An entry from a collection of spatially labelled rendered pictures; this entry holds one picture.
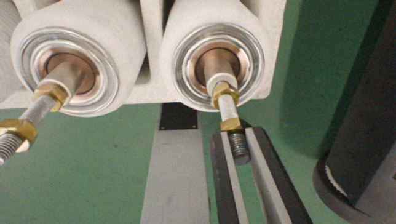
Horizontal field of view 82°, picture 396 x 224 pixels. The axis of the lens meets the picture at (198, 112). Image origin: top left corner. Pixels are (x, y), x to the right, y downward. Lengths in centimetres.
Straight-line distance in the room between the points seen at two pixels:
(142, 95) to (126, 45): 10
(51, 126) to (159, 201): 41
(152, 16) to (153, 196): 19
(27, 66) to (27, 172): 57
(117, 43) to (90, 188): 60
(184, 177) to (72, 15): 19
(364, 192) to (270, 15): 39
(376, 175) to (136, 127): 48
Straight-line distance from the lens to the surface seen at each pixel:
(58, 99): 18
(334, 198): 60
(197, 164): 29
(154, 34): 26
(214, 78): 16
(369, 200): 56
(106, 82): 20
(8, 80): 28
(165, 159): 30
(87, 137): 61
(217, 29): 18
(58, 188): 79
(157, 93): 28
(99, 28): 19
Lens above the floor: 42
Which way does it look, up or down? 55 degrees down
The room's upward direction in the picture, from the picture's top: 175 degrees clockwise
